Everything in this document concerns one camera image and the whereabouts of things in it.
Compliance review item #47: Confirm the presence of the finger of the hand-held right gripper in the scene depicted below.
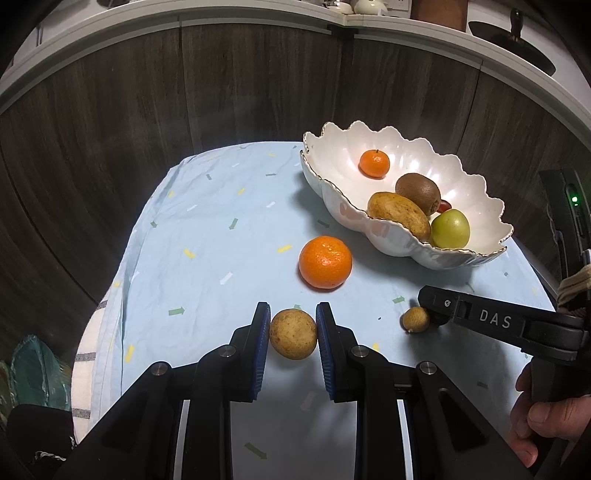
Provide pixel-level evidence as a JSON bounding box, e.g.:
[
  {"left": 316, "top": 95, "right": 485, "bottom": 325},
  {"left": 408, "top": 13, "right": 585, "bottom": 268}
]
[{"left": 417, "top": 285, "right": 462, "bottom": 328}]

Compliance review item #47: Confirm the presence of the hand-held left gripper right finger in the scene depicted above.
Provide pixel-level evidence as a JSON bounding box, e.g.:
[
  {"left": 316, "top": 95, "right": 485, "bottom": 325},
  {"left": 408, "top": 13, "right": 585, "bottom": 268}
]
[{"left": 315, "top": 302, "right": 536, "bottom": 480}]

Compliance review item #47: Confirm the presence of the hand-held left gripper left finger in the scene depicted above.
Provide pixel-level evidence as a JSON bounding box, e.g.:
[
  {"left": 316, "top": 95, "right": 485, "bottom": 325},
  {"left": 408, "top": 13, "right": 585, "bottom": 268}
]
[{"left": 55, "top": 302, "right": 271, "bottom": 480}]

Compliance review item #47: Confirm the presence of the small brown longan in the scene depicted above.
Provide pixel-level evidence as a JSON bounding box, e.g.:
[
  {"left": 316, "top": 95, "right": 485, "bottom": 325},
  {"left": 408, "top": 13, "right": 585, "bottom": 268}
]
[{"left": 401, "top": 307, "right": 431, "bottom": 334}]

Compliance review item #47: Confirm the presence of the round tan fruit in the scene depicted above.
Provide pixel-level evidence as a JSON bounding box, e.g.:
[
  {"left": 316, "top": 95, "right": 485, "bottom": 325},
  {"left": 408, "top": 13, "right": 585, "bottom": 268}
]
[{"left": 269, "top": 308, "right": 318, "bottom": 360}]

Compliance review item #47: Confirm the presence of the green round fruit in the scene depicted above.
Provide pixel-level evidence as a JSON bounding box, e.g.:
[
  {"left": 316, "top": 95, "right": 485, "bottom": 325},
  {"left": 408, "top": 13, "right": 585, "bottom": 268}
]
[{"left": 430, "top": 209, "right": 471, "bottom": 249}]

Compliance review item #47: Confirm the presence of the oblong potato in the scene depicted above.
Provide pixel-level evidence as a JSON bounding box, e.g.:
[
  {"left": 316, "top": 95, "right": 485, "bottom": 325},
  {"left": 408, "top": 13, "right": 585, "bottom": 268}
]
[{"left": 367, "top": 191, "right": 431, "bottom": 241}]

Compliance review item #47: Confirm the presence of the brown kiwi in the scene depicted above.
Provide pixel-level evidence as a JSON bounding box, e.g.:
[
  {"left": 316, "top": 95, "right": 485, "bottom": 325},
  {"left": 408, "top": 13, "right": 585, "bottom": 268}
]
[{"left": 395, "top": 172, "right": 441, "bottom": 216}]

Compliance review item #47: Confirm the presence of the white scalloped bowl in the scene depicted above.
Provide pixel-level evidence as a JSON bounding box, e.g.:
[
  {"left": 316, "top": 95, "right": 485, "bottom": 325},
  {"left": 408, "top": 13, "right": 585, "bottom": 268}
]
[{"left": 300, "top": 121, "right": 515, "bottom": 271}]

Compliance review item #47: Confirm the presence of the person's right hand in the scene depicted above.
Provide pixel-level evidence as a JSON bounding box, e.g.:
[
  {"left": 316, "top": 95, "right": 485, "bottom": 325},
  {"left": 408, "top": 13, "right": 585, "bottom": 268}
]
[{"left": 510, "top": 364, "right": 591, "bottom": 469}]

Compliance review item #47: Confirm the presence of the large mandarin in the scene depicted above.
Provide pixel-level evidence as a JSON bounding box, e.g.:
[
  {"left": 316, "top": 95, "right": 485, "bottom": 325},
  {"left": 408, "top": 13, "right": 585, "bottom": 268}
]
[{"left": 298, "top": 235, "right": 353, "bottom": 290}]

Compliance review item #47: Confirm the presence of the light blue patterned tablecloth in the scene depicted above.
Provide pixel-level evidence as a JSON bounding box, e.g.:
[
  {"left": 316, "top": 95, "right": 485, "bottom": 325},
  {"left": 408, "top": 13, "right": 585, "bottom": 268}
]
[{"left": 90, "top": 141, "right": 557, "bottom": 480}]

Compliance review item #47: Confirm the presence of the small mandarin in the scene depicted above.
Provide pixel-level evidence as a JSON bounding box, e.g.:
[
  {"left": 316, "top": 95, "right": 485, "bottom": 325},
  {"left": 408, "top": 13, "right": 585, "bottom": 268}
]
[{"left": 359, "top": 149, "right": 390, "bottom": 179}]

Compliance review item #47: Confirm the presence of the white striped cloth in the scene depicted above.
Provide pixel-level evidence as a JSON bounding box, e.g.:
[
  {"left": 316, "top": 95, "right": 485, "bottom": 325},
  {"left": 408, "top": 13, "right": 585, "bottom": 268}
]
[{"left": 71, "top": 272, "right": 139, "bottom": 444}]

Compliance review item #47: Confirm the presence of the teal plastic bag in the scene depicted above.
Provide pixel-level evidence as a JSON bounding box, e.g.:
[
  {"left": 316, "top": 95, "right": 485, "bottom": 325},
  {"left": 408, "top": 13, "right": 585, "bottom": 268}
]
[{"left": 0, "top": 335, "right": 75, "bottom": 425}]

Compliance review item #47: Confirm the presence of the dark cloth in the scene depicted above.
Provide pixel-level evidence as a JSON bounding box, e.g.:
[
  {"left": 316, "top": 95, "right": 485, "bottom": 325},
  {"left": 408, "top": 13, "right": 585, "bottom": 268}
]
[{"left": 0, "top": 404, "right": 79, "bottom": 480}]

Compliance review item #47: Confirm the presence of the dark wood cabinet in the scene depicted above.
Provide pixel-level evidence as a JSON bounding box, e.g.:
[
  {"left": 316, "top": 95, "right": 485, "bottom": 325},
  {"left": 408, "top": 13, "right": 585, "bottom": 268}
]
[{"left": 0, "top": 23, "right": 591, "bottom": 416}]

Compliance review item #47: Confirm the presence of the black pan lid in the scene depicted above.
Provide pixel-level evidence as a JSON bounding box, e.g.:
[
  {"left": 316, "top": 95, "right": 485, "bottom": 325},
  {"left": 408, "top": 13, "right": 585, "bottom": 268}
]
[{"left": 468, "top": 9, "right": 557, "bottom": 75}]

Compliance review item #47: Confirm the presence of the brown wooden block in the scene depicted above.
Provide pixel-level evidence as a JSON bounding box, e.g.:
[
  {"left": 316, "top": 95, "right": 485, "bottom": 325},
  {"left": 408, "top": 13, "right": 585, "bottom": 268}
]
[{"left": 411, "top": 0, "right": 469, "bottom": 24}]

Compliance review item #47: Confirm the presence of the white kitchen counter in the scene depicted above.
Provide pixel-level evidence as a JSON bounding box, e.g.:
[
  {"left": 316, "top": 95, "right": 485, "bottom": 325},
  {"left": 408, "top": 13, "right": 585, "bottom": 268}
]
[{"left": 0, "top": 0, "right": 591, "bottom": 139}]

